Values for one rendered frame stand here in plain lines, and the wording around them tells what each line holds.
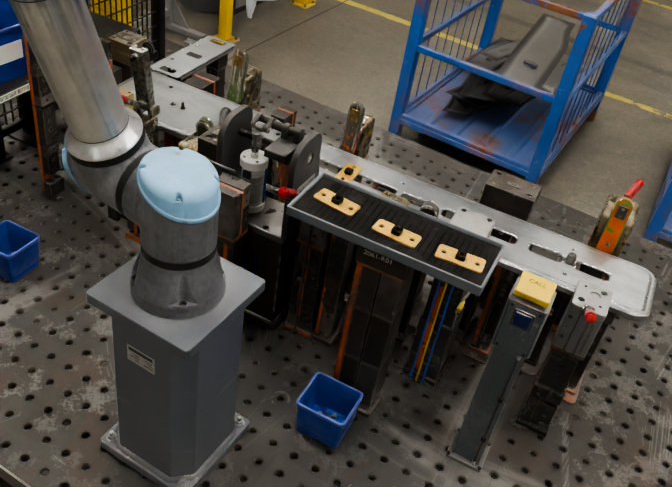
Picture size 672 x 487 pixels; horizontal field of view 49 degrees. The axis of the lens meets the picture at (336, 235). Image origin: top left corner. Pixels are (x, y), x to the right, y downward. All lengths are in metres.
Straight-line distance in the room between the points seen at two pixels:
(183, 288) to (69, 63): 0.37
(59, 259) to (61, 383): 0.39
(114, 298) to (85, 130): 0.27
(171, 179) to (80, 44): 0.21
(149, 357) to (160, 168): 0.32
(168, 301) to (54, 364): 0.56
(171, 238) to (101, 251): 0.84
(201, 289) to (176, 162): 0.20
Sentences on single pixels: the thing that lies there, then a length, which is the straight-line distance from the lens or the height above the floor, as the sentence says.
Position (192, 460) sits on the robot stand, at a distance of 1.41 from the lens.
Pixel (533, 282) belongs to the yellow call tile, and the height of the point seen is 1.16.
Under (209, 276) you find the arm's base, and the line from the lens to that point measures 1.15.
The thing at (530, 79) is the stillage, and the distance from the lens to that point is 3.70.
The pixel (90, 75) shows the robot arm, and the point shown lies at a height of 1.46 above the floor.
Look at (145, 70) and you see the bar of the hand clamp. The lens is 1.70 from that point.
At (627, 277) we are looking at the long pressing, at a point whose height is 1.00.
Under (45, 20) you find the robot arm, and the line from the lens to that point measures 0.99.
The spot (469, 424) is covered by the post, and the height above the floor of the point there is 0.81.
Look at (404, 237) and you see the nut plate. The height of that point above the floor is 1.16.
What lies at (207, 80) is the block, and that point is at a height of 0.98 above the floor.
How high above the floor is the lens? 1.93
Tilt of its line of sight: 38 degrees down
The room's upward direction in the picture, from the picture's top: 10 degrees clockwise
